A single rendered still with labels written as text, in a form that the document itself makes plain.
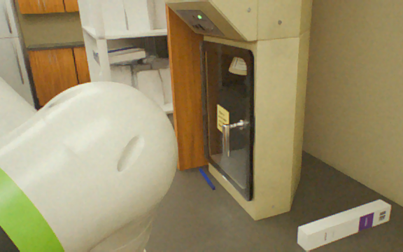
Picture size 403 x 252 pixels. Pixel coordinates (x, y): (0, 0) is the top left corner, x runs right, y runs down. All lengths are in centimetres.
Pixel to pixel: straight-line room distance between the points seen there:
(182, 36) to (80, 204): 93
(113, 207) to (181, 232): 71
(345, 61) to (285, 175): 46
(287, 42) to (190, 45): 39
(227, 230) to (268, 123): 30
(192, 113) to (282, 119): 39
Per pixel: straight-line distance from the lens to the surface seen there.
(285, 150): 91
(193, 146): 120
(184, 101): 114
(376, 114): 115
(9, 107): 42
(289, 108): 87
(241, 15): 76
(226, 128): 85
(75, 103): 23
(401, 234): 101
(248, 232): 92
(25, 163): 21
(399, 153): 112
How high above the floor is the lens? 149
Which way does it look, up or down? 20 degrees down
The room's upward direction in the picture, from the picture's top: 3 degrees counter-clockwise
